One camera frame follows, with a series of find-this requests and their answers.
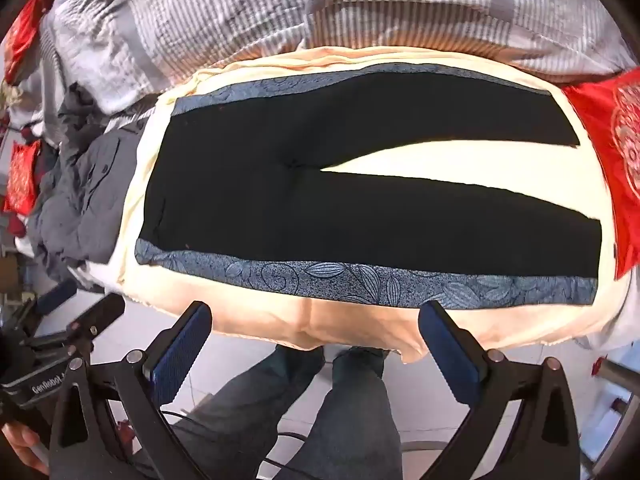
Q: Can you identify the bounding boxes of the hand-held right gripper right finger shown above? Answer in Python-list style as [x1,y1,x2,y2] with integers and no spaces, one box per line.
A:
[419,301,583,480]

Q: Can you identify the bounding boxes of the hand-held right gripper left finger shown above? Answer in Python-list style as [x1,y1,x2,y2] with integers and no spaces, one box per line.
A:
[47,301,213,480]

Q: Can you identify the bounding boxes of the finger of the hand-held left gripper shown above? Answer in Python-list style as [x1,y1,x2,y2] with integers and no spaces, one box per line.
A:
[22,278,79,323]
[25,293,126,350]

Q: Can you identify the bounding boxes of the black pants with blue trim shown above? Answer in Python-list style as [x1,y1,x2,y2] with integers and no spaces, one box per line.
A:
[135,62,603,311]

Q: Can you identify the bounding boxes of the person's left hand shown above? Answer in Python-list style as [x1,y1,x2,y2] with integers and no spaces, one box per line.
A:
[0,422,51,477]

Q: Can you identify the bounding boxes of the person's left leg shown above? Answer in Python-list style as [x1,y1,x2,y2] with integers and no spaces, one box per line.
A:
[170,347,326,480]

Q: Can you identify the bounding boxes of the person's leg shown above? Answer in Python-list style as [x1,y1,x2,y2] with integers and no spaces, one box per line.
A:
[295,347,403,480]
[170,347,326,480]

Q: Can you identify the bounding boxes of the grey button shirt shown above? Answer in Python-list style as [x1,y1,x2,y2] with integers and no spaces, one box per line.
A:
[30,120,151,271]

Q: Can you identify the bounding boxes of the person's right leg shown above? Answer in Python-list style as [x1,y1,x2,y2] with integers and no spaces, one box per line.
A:
[295,347,403,480]

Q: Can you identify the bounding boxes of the small red embroidered cushion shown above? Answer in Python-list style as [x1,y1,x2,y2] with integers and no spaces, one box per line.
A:
[5,0,51,86]
[2,140,43,216]

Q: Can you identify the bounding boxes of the cream blanket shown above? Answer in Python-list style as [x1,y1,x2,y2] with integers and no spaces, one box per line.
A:
[112,45,631,366]

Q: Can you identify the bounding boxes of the red cloth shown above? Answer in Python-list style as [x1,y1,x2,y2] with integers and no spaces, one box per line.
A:
[562,67,640,281]

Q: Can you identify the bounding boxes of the grey striped quilt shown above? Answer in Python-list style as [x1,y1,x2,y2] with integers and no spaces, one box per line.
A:
[10,0,636,121]

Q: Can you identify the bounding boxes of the metal frame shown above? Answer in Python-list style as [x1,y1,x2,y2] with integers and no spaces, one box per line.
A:
[592,355,640,416]

